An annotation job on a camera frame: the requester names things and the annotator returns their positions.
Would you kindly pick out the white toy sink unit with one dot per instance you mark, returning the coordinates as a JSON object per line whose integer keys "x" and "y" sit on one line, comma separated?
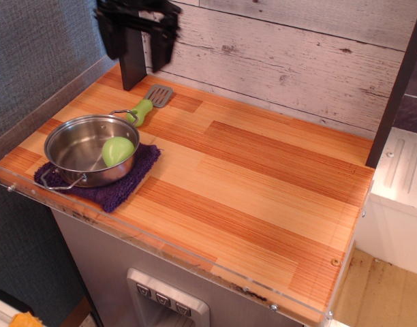
{"x": 387, "y": 229}

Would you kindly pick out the orange object at corner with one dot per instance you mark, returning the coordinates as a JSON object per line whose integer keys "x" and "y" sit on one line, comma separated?
{"x": 25, "y": 320}

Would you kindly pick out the dark right shelf post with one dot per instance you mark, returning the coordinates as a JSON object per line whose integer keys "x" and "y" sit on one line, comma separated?
{"x": 398, "y": 90}

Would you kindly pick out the green handled grey spatula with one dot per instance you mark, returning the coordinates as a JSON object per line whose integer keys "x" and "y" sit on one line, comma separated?
{"x": 157, "y": 97}

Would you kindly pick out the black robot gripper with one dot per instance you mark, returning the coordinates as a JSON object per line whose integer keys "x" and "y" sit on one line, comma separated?
{"x": 113, "y": 16}

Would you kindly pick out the dark left shelf post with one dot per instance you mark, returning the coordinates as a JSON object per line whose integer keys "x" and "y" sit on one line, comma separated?
{"x": 132, "y": 63}

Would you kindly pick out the stainless steel pot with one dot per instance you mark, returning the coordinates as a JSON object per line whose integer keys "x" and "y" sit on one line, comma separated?
{"x": 74, "y": 150}

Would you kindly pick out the purple cloth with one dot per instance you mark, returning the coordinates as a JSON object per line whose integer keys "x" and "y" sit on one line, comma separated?
{"x": 113, "y": 195}

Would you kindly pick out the silver dispenser panel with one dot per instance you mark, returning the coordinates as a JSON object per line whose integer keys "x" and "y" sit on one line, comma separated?
{"x": 160, "y": 304}

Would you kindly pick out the clear acrylic table guard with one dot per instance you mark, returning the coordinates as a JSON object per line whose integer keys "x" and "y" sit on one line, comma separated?
{"x": 260, "y": 203}

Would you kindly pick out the dark shelf post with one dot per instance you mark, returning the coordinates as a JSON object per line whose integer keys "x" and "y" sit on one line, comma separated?
{"x": 398, "y": 90}
{"x": 132, "y": 63}

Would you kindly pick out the grey toy fridge cabinet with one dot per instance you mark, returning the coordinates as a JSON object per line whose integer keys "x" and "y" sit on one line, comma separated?
{"x": 103, "y": 261}

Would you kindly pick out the green toy pear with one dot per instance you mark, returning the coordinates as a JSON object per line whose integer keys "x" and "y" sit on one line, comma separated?
{"x": 116, "y": 149}

